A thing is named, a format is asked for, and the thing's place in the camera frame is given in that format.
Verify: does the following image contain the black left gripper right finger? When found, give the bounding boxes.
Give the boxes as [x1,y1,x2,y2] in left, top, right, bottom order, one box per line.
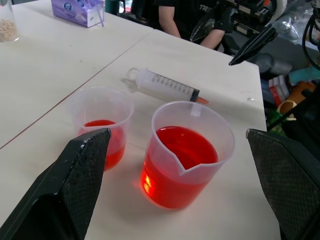
[245,128,320,240]

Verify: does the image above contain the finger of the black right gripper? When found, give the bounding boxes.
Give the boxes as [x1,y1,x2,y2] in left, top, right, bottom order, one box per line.
[228,25,277,67]
[189,6,227,42]

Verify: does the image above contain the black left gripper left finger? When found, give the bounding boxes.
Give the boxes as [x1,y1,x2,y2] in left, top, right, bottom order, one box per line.
[0,127,112,240]

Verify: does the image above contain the clear plastic syringe orange tip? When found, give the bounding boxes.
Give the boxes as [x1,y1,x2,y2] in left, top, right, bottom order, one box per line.
[127,67,214,107]

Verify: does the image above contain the small beaker red liquid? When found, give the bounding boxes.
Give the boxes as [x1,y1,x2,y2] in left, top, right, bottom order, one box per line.
[68,85,136,172]

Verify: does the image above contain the large beaker red liquid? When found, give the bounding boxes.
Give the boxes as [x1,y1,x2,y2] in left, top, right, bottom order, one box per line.
[140,100,236,210]

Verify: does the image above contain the person in black shirt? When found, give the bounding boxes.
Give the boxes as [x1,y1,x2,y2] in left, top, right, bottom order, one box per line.
[130,0,227,42]

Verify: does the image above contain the red and white boxes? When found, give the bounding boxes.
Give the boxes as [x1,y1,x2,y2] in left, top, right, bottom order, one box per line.
[267,74,292,106]

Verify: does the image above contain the purple tissue box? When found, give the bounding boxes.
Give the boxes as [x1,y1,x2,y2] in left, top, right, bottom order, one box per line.
[50,0,106,29]

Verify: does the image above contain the clear jar with grains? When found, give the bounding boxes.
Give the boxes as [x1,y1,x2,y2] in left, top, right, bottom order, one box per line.
[0,0,21,43]

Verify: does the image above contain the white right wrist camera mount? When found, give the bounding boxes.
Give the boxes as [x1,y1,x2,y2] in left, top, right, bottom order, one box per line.
[268,0,289,22]

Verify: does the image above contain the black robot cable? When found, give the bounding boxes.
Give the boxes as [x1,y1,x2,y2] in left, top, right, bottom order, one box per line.
[301,7,320,69]

